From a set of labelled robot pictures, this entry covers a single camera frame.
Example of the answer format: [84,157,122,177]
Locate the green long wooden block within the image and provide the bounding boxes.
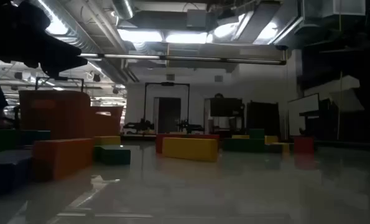
[222,138,266,153]
[0,129,51,156]
[93,144,131,166]

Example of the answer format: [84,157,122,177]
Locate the red wooden cube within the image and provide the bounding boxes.
[155,133,164,154]
[293,136,315,154]

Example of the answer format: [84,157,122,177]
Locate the background workbench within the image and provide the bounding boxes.
[121,130,211,139]

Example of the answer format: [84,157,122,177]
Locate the orange plastic bin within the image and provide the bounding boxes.
[19,90,124,141]

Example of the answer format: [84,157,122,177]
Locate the black upright panel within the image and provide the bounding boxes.
[246,101,281,138]

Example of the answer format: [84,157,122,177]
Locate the purple long wooden block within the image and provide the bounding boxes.
[0,149,34,195]
[264,144,284,154]

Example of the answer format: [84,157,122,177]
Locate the grey ceiling box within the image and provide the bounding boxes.
[186,9,208,31]

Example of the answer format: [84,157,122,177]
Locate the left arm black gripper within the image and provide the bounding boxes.
[0,0,88,78]

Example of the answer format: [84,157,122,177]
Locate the tall black gantry frame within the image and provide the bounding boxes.
[143,82,191,135]

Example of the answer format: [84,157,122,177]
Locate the white ceiling box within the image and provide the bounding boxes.
[323,0,366,17]

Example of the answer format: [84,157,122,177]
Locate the silver spiral ceiling duct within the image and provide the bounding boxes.
[29,0,111,56]

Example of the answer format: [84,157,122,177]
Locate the silver round ceiling duct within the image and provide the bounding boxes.
[111,0,135,21]

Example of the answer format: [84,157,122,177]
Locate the white slanted panel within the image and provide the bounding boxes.
[303,74,365,113]

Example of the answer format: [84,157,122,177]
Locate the orange long wooden block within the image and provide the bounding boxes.
[32,138,95,182]

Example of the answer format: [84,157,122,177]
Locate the black monitor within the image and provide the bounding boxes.
[209,97,244,118]

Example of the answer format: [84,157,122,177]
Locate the bright ceiling light panel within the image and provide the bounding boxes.
[118,29,164,43]
[165,30,209,45]

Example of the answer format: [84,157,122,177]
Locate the whiteboard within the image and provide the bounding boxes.
[287,92,320,137]

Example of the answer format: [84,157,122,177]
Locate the yellow wooden cube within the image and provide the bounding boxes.
[93,136,121,146]

